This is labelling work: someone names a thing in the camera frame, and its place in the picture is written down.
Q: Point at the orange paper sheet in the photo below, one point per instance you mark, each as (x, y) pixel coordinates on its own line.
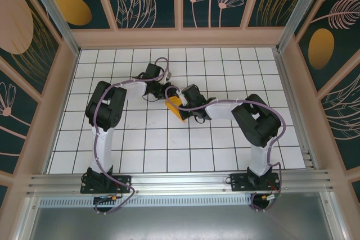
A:
(174, 106)

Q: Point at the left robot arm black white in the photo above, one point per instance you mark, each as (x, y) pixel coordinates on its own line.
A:
(102, 153)

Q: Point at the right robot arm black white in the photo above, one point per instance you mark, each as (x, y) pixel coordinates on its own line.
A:
(260, 158)

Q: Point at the grey metal sheet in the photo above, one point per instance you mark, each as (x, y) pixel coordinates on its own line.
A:
(180, 223)

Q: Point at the aluminium mounting rail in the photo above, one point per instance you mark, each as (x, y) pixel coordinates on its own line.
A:
(180, 181)

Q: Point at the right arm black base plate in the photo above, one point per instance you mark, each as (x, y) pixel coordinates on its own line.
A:
(239, 183)

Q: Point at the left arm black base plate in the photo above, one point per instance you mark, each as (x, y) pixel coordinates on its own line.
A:
(123, 183)

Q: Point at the aluminium side rail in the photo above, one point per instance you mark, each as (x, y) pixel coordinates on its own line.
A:
(296, 110)

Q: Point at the aluminium frame post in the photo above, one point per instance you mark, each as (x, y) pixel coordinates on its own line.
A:
(298, 12)
(54, 15)

